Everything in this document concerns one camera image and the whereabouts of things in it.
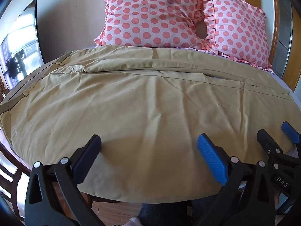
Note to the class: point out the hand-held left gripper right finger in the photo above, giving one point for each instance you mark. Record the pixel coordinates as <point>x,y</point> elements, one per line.
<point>211,156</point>

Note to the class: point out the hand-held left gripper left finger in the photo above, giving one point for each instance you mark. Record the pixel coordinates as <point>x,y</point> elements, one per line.
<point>90,149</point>

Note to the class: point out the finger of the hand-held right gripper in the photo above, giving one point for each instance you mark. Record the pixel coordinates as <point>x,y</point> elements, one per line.
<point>291,130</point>
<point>267,137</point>

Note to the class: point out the tan pants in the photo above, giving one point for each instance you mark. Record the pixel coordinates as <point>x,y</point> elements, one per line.
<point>141,110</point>

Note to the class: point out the lavender bed sheet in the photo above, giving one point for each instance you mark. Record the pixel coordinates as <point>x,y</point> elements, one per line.
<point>283,84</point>

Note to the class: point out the person's leg in jeans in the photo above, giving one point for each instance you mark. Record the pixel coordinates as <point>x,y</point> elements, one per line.
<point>161,214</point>
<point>207,204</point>

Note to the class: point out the wooden headboard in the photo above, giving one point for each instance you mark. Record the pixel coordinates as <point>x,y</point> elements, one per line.
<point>285,51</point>

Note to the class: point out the pink fluffy slipper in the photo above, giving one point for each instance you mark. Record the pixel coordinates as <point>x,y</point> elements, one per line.
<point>134,222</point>

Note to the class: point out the pink polka dot pillow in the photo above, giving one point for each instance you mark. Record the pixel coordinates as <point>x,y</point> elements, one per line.
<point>150,14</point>
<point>237,26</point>

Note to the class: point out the dark wooden bed frame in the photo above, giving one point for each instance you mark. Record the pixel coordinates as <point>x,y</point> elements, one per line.
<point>9,169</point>

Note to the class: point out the wall mirror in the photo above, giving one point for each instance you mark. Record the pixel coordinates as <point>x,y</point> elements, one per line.
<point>21,44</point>

